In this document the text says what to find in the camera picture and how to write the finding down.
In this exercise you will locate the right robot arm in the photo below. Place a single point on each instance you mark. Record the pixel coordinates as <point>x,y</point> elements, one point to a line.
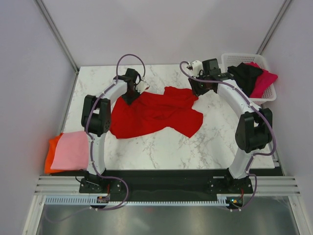
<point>254,129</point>

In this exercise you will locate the aluminium frame post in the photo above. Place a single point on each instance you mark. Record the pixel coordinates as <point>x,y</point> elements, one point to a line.
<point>56,33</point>
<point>274,26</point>

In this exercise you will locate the magenta t shirt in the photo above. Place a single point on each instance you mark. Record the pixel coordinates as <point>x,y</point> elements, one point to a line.
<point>263,81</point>

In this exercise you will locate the white plastic basket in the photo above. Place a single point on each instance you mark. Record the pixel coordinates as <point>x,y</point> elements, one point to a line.
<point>234,59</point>

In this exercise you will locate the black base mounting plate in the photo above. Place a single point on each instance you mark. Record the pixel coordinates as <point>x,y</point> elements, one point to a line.
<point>165,184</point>

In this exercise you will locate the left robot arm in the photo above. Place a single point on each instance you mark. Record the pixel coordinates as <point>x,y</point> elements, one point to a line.
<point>97,115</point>

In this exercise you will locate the aluminium front rail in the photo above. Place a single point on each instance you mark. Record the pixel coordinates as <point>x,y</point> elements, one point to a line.
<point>266,186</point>

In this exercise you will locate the red t shirt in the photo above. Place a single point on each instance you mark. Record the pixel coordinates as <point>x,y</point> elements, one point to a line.
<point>153,112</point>

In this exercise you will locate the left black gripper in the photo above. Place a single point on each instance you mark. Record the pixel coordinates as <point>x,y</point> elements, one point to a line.
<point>129,101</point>

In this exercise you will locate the left aluminium frame post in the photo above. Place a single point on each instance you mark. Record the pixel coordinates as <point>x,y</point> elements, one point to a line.
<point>56,33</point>

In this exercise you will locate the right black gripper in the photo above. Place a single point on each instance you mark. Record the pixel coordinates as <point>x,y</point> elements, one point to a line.
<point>196,90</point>

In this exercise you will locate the right aluminium frame post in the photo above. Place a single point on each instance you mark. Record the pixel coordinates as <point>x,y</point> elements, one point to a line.
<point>274,26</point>

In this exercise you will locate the white slotted cable duct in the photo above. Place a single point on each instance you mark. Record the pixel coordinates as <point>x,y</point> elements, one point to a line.
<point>93,200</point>

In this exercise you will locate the folded pink t shirt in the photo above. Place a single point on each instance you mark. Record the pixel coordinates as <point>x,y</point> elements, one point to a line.
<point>72,152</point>

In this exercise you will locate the folded orange t shirt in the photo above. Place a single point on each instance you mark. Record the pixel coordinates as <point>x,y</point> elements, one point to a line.
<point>50,155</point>

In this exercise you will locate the black t shirt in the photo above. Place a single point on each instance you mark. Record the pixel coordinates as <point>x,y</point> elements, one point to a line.
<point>245,76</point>

